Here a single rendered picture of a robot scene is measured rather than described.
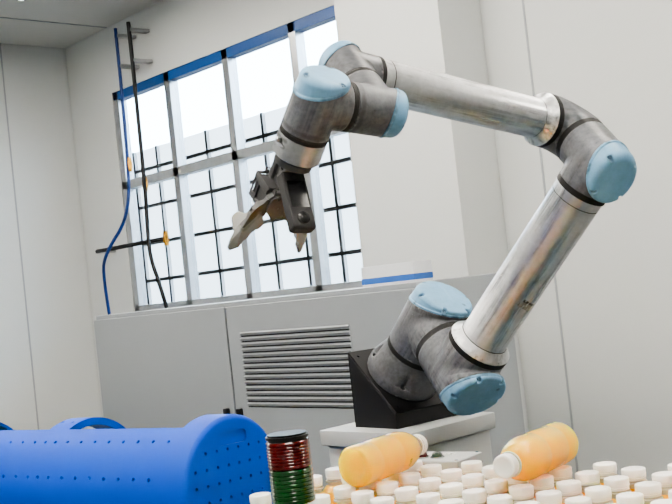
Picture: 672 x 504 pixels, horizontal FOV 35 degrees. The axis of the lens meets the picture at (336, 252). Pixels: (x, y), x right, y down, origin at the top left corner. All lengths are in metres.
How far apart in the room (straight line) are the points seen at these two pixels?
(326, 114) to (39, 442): 1.00
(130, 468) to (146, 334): 2.82
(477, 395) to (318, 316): 1.59
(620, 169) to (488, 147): 2.73
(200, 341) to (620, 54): 2.13
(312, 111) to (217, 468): 0.72
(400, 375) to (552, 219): 0.61
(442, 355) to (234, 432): 0.59
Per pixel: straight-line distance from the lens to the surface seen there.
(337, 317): 3.91
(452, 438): 2.66
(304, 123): 1.85
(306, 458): 1.55
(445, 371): 2.48
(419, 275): 3.89
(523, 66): 4.93
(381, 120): 1.90
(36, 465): 2.37
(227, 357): 4.46
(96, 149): 7.74
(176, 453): 2.08
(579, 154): 2.26
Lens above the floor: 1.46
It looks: 2 degrees up
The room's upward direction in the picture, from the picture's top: 6 degrees counter-clockwise
